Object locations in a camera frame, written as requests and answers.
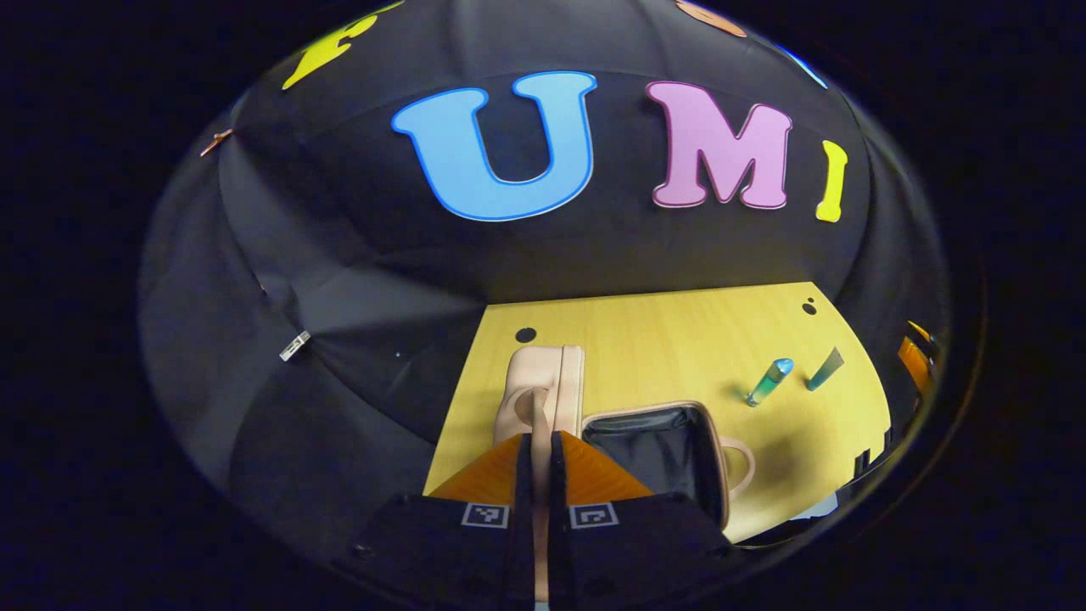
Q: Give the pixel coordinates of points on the small white clip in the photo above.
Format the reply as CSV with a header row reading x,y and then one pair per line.
x,y
295,345

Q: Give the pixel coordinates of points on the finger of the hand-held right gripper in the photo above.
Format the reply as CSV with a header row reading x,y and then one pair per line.
x,y
916,361

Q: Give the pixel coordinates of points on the teal skin care tube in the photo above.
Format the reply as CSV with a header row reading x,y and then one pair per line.
x,y
825,370

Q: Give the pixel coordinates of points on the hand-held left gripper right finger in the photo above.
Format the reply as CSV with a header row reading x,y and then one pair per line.
x,y
560,518

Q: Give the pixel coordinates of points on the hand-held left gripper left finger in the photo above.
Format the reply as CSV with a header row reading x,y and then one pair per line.
x,y
519,518

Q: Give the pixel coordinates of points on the blue-capped green bottle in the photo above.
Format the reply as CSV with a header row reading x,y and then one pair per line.
x,y
768,383

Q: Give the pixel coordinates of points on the small copper clip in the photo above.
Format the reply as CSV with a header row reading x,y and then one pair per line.
x,y
216,142

